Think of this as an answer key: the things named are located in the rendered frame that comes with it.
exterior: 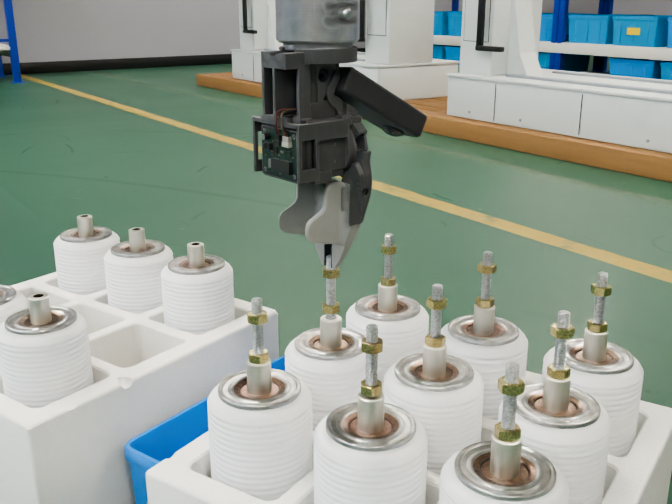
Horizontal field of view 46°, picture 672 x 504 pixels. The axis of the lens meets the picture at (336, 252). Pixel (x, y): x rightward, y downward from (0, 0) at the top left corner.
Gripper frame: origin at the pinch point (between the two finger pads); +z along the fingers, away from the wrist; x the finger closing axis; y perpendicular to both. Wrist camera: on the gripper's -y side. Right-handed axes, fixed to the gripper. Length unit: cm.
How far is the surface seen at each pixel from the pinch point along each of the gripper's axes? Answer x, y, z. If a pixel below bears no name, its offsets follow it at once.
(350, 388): 4.6, 2.0, 12.7
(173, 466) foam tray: -0.6, 19.1, 17.0
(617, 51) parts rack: -266, -494, 14
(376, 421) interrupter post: 15.7, 8.9, 8.8
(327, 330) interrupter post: 0.6, 1.6, 7.9
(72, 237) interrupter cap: -53, 6, 10
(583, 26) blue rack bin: -302, -502, -3
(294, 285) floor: -71, -47, 35
